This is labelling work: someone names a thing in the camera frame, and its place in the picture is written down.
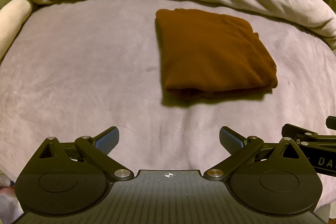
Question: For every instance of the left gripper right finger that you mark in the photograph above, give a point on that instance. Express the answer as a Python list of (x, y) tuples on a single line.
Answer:
[(269, 178)]

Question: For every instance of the pink bolster pillow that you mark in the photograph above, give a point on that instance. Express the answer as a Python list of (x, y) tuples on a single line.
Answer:
[(13, 15)]

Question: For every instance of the lilac bed sheet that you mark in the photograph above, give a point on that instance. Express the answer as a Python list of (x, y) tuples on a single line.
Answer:
[(79, 67)]

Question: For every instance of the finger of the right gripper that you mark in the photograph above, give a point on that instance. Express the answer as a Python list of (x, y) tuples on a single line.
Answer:
[(331, 122)]

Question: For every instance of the rust brown knit cardigan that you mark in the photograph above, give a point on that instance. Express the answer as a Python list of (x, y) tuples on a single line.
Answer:
[(209, 55)]

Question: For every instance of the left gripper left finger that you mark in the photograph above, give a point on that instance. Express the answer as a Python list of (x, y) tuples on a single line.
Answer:
[(67, 178)]

